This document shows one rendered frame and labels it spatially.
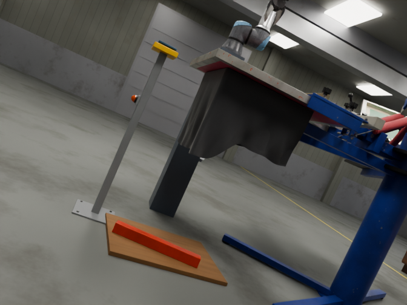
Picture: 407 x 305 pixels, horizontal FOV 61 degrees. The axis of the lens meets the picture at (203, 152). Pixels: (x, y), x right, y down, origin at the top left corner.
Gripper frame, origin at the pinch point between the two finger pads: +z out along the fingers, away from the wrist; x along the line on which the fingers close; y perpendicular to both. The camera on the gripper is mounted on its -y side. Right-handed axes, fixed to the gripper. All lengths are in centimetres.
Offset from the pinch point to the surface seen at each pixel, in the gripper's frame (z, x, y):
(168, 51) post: 41, 44, -9
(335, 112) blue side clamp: 37, -36, -42
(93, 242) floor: 135, 42, -38
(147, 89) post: 62, 46, -5
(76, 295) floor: 135, 43, -80
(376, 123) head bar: 34, -56, -45
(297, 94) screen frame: 38, -15, -42
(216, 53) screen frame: 38, 27, -43
